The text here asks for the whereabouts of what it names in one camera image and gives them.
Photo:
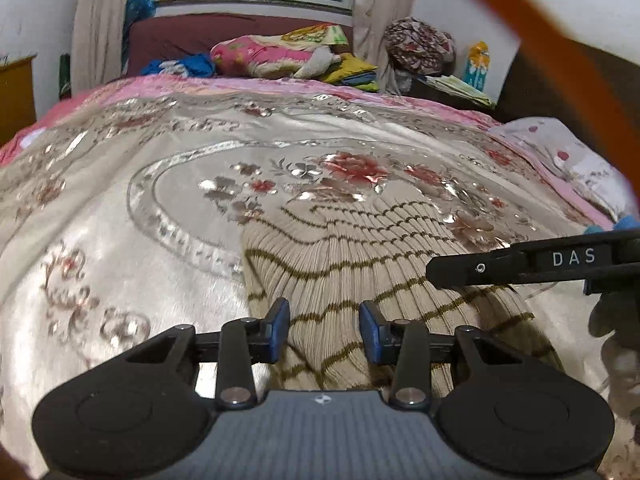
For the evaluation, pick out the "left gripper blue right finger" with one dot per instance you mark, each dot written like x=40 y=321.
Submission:
x=374 y=332

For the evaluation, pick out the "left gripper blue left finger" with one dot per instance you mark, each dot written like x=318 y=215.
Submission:
x=275 y=327

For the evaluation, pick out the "beige striped knit sweater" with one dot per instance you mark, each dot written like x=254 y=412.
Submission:
x=328 y=251

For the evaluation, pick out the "right gloved hand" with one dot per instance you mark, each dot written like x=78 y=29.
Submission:
x=616 y=316

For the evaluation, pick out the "white pink floral pillow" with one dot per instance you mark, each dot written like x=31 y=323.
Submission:
x=590 y=175

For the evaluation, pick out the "floral satin bedspread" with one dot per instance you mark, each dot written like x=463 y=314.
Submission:
x=120 y=218

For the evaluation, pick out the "stack of papers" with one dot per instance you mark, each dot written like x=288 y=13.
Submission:
x=460 y=89

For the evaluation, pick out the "yellow blue carton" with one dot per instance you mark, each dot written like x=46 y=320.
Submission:
x=477 y=64

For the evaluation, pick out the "yellow folded blanket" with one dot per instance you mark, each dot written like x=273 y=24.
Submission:
x=352 y=72

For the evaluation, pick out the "dark floral bundle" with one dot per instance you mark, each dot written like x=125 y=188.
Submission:
x=419 y=47

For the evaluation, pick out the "blue garment on bed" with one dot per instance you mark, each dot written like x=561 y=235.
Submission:
x=197 y=66

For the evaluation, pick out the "pink floral folded quilt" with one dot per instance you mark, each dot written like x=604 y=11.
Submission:
x=304 y=53

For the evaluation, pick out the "dark red headboard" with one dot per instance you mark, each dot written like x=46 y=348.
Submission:
x=172 y=37

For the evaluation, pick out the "right beige curtain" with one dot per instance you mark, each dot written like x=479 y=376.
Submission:
x=369 y=21

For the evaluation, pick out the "beige curtain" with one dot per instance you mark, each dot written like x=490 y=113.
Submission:
x=369 y=21
x=96 y=56

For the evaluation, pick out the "blue hanging bag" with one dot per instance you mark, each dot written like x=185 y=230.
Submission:
x=135 y=11

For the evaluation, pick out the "wooden cabinet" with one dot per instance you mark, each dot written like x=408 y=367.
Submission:
x=16 y=97

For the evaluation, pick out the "left beige curtain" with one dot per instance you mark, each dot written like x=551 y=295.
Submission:
x=96 y=56

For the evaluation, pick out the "orange wooden frame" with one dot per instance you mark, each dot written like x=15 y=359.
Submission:
x=577 y=79

